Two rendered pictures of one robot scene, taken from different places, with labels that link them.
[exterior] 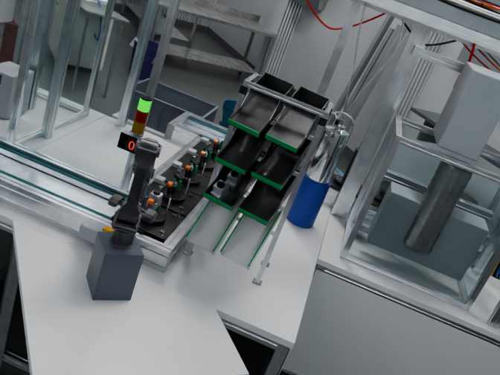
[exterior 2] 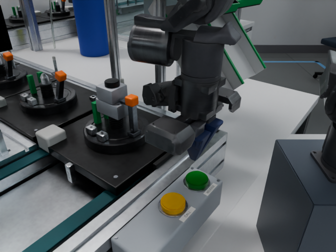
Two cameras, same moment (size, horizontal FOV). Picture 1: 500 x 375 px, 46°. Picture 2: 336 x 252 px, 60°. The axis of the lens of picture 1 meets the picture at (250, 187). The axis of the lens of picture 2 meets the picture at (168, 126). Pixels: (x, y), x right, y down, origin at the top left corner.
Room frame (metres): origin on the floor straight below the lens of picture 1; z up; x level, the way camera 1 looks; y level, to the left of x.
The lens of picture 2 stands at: (1.80, 0.75, 1.31)
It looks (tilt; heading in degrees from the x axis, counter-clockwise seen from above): 31 degrees down; 302
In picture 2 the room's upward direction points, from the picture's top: straight up
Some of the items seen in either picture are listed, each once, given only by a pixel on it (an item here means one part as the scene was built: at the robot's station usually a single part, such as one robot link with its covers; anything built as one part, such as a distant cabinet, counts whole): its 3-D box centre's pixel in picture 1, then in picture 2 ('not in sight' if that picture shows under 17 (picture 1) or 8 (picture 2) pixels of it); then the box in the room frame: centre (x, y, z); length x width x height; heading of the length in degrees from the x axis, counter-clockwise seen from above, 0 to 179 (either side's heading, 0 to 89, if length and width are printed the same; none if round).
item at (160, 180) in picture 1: (172, 187); (46, 87); (2.44, 0.33, 1.01); 0.24 x 0.24 x 0.13; 85
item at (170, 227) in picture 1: (149, 218); (117, 137); (2.18, 0.36, 0.96); 0.24 x 0.24 x 0.02; 85
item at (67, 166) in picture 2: not in sight; (70, 172); (2.19, 0.48, 0.95); 0.01 x 0.01 x 0.04; 85
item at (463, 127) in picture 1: (449, 158); not in sight; (2.82, -0.87, 1.50); 0.38 x 0.21 x 0.88; 175
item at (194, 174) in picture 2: not in sight; (196, 181); (1.97, 0.39, 0.96); 0.04 x 0.04 x 0.02
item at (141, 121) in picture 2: (149, 214); (117, 130); (2.18, 0.36, 0.98); 0.14 x 0.14 x 0.02
